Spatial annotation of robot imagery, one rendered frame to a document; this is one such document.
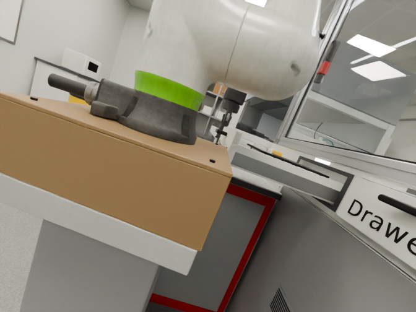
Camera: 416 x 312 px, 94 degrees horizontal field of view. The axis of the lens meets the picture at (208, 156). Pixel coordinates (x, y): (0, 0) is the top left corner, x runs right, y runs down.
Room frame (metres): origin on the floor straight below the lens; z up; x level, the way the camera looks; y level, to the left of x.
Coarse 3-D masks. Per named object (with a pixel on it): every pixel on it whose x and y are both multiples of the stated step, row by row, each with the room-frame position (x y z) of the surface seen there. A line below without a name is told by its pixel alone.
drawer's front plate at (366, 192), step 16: (352, 192) 0.48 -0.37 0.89; (368, 192) 0.44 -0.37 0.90; (384, 192) 0.41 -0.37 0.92; (400, 192) 0.38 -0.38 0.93; (352, 208) 0.46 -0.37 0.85; (368, 208) 0.42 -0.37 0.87; (384, 208) 0.39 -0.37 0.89; (352, 224) 0.44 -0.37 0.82; (368, 224) 0.40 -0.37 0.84; (384, 224) 0.38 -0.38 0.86; (400, 224) 0.35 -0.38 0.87; (384, 240) 0.36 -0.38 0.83; (400, 256) 0.33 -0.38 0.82
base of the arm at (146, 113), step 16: (48, 80) 0.31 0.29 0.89; (64, 80) 0.32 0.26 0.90; (80, 96) 0.33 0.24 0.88; (96, 96) 0.31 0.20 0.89; (112, 96) 0.31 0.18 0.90; (128, 96) 0.32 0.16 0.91; (144, 96) 0.31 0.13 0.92; (96, 112) 0.30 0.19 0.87; (112, 112) 0.31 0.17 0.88; (128, 112) 0.32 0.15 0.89; (144, 112) 0.30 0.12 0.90; (160, 112) 0.31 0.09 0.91; (176, 112) 0.32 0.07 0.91; (192, 112) 0.34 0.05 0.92; (144, 128) 0.29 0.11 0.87; (160, 128) 0.30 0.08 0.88; (176, 128) 0.31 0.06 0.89; (192, 128) 0.35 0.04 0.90; (192, 144) 0.35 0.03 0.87
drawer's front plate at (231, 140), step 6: (228, 132) 0.60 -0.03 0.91; (234, 132) 0.51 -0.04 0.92; (240, 132) 0.49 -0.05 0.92; (222, 138) 0.69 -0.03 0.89; (228, 138) 0.56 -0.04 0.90; (234, 138) 0.49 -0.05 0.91; (240, 138) 0.49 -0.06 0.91; (222, 144) 0.63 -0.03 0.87; (228, 144) 0.52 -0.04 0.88; (234, 144) 0.49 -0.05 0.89; (228, 150) 0.49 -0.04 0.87; (234, 150) 0.49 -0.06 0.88; (228, 156) 0.49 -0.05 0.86
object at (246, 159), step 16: (240, 144) 0.75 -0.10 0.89; (240, 160) 0.51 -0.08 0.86; (256, 160) 0.51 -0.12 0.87; (272, 160) 0.52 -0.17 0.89; (272, 176) 0.52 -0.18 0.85; (288, 176) 0.52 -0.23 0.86; (304, 176) 0.53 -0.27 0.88; (320, 176) 0.53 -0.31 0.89; (304, 192) 0.53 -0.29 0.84; (320, 192) 0.53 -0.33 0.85; (336, 192) 0.54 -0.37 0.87
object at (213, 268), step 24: (240, 192) 0.76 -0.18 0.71; (264, 192) 0.75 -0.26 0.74; (216, 216) 0.75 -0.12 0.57; (240, 216) 0.76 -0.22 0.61; (264, 216) 0.77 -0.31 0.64; (216, 240) 0.76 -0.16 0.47; (240, 240) 0.77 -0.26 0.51; (192, 264) 0.75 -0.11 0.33; (216, 264) 0.76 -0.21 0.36; (240, 264) 0.77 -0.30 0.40; (168, 288) 0.75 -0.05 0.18; (192, 288) 0.76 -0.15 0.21; (216, 288) 0.77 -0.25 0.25
